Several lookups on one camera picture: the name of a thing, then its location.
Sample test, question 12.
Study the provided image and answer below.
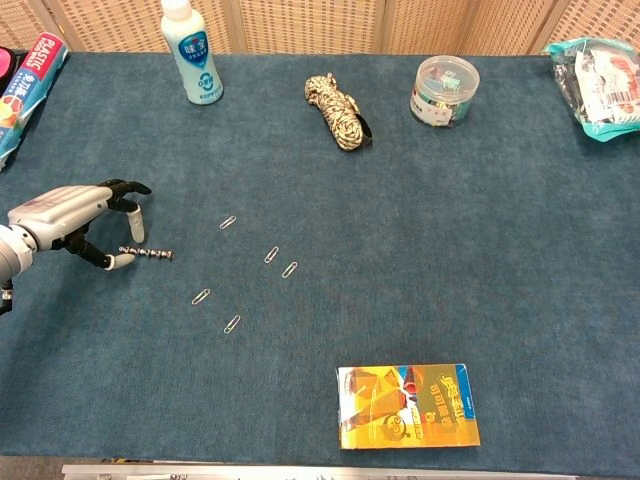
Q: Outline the teal white snack bag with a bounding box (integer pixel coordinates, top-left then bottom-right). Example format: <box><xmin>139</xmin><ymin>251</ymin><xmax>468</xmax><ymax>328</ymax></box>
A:
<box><xmin>543</xmin><ymin>37</ymin><xmax>640</xmax><ymax>144</ymax></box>

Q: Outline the wicker folding screen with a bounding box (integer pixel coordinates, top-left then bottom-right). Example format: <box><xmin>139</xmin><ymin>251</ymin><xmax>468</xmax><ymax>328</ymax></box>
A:
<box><xmin>0</xmin><ymin>0</ymin><xmax>640</xmax><ymax>56</ymax></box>

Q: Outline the pink black object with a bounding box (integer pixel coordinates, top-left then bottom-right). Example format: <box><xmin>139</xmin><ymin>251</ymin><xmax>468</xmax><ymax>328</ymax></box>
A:
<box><xmin>0</xmin><ymin>45</ymin><xmax>19</xmax><ymax>96</ymax></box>

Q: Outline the blue plastic wrap box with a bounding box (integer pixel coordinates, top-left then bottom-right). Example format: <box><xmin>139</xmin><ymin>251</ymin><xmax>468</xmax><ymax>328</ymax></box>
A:
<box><xmin>0</xmin><ymin>32</ymin><xmax>70</xmax><ymax>171</ymax></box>

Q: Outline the beige black rope bundle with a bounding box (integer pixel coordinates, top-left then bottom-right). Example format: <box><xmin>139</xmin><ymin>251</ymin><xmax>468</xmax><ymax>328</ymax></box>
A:
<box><xmin>304</xmin><ymin>72</ymin><xmax>374</xmax><ymax>152</ymax></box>

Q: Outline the aluminium rail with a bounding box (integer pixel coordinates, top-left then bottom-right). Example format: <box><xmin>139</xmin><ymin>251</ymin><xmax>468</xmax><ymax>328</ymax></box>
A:
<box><xmin>62</xmin><ymin>463</ymin><xmax>581</xmax><ymax>480</ymax></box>

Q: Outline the metal magnetic rod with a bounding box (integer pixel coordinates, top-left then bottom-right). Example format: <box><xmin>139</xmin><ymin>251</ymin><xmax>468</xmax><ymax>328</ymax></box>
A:
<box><xmin>118</xmin><ymin>245</ymin><xmax>175</xmax><ymax>260</ymax></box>

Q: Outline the yellow snack box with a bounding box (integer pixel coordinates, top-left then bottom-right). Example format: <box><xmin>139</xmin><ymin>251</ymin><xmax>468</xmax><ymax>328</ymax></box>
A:
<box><xmin>337</xmin><ymin>363</ymin><xmax>482</xmax><ymax>450</ymax></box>

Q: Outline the teal felt table mat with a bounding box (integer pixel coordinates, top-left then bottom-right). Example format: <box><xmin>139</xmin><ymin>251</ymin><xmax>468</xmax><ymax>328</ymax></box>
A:
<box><xmin>0</xmin><ymin>49</ymin><xmax>640</xmax><ymax>464</ymax></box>

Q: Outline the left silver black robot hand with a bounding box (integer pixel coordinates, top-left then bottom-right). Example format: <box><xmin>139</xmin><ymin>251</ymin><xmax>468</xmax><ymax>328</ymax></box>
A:
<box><xmin>7</xmin><ymin>178</ymin><xmax>153</xmax><ymax>271</ymax></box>

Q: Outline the white drink bottle blue label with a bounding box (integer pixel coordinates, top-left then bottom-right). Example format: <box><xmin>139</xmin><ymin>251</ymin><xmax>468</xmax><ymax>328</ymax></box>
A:
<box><xmin>159</xmin><ymin>0</ymin><xmax>225</xmax><ymax>106</ymax></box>

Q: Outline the clear jar of binder clips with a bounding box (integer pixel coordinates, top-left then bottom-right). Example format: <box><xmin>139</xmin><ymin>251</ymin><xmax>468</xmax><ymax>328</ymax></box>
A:
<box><xmin>409</xmin><ymin>54</ymin><xmax>481</xmax><ymax>130</ymax></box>

